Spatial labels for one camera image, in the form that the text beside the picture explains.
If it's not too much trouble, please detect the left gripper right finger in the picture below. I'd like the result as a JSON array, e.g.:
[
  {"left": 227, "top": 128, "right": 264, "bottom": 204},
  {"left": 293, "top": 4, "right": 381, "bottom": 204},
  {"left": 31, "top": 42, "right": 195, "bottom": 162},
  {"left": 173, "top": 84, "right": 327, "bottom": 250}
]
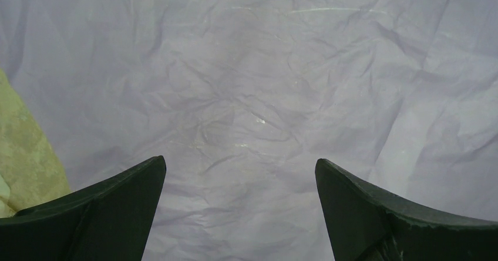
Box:
[{"left": 315, "top": 159, "right": 497, "bottom": 260}]

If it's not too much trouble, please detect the purple pink wrapping paper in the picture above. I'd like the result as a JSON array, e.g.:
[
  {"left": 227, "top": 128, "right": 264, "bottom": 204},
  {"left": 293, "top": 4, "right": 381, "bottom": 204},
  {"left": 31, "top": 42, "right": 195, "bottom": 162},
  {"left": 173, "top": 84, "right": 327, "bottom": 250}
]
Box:
[{"left": 1, "top": 0, "right": 497, "bottom": 260}]

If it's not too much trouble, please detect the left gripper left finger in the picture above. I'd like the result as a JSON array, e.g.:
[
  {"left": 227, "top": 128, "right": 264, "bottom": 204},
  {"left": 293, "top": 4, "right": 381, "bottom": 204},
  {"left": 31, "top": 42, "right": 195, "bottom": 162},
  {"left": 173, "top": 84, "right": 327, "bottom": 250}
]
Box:
[{"left": 1, "top": 156, "right": 166, "bottom": 260}]

